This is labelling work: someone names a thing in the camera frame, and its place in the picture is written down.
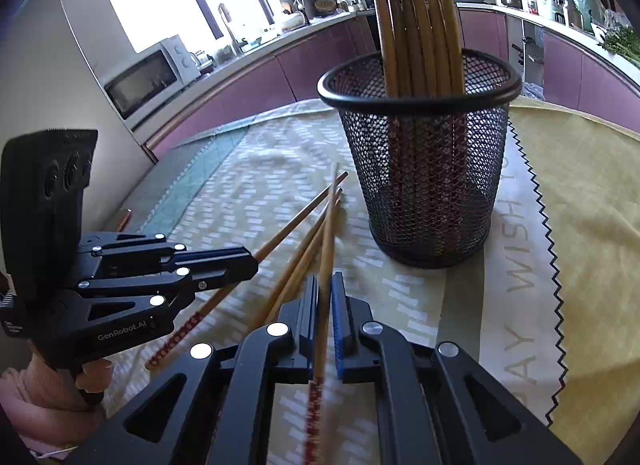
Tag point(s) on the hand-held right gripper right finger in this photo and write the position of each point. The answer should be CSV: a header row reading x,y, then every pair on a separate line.
x,y
342,335

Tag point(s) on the clear plastic bag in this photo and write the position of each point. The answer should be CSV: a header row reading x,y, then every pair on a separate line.
x,y
617,19

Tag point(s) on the small orange stick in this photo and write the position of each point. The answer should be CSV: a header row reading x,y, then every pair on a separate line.
x,y
124,220

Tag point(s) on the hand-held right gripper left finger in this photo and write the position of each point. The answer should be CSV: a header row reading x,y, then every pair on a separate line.
x,y
307,340

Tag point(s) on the person's left hand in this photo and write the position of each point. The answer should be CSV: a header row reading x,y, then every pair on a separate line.
x,y
55,385

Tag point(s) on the white bowl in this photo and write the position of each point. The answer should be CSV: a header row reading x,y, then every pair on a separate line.
x,y
291,20

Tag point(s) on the bunch of wooden chopsticks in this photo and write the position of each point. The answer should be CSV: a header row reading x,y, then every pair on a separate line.
x,y
400,20

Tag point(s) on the steel sink faucet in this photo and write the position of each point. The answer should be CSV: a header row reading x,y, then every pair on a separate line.
x,y
230,27

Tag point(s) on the black mesh utensil holder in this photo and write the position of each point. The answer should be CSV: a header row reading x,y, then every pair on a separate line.
x,y
425,205

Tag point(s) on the stack of wooden bowls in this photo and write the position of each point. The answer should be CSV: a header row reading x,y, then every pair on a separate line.
x,y
325,6

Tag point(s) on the person's left forearm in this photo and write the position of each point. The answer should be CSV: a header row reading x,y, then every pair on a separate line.
x,y
30,427

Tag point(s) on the patchwork patterned tablecloth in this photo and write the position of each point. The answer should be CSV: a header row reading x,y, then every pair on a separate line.
x,y
590,245

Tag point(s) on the steel thermos flask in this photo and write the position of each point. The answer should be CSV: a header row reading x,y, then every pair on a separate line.
x,y
572,12

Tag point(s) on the teal round appliance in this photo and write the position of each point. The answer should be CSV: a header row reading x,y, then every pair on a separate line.
x,y
587,0

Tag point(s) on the pink cabinets with white countertop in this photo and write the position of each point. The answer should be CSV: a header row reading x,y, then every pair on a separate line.
x,y
240,90
565,65

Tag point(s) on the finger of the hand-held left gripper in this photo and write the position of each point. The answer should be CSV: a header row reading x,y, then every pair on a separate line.
x,y
225,259
225,279

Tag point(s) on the bunch of green vegetables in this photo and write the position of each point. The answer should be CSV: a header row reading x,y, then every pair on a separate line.
x,y
622,45

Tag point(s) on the white microwave oven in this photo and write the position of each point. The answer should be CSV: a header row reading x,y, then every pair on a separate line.
x,y
145,80

